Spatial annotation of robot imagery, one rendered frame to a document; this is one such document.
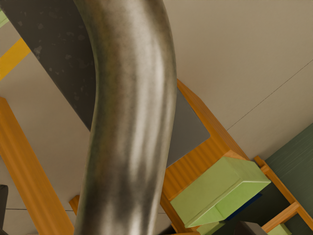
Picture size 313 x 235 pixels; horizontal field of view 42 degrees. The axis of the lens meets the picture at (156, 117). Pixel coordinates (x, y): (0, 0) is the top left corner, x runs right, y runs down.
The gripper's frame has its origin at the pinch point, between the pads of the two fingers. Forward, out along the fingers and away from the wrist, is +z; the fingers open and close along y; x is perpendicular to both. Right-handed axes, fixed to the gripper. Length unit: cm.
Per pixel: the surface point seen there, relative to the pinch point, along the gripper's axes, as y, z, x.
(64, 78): -3.5, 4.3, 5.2
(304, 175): 259, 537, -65
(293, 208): 224, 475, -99
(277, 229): 213, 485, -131
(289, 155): 240, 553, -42
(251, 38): 73, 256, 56
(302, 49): 135, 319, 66
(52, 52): -4.2, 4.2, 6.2
